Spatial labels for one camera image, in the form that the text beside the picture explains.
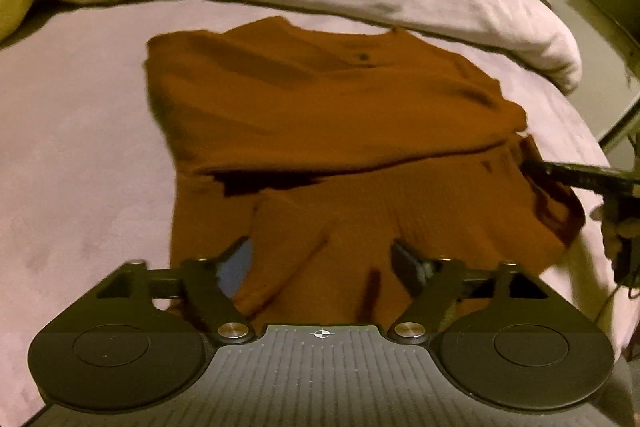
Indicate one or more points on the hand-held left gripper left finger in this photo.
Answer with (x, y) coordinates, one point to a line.
(239, 268)

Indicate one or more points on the wooden nightstand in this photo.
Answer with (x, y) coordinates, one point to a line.
(607, 107)

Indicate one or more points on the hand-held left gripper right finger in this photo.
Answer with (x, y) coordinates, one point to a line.
(406, 264)

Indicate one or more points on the lilac bed sheet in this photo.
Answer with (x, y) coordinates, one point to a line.
(85, 147)

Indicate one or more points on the brown knit cardigan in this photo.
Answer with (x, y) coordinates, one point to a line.
(325, 132)

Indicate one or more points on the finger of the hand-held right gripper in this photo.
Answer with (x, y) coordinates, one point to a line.
(580, 174)

